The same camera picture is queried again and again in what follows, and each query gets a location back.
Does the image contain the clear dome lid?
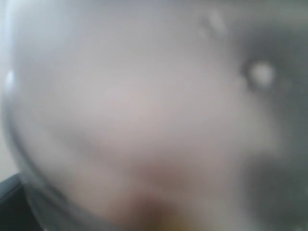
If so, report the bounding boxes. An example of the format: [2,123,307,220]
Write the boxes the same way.
[2,0,308,231]

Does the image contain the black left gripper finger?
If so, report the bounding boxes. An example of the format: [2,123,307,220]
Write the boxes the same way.
[0,174,43,231]

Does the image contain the wooden block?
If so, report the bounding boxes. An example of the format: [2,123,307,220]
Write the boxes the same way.
[123,193,193,231]

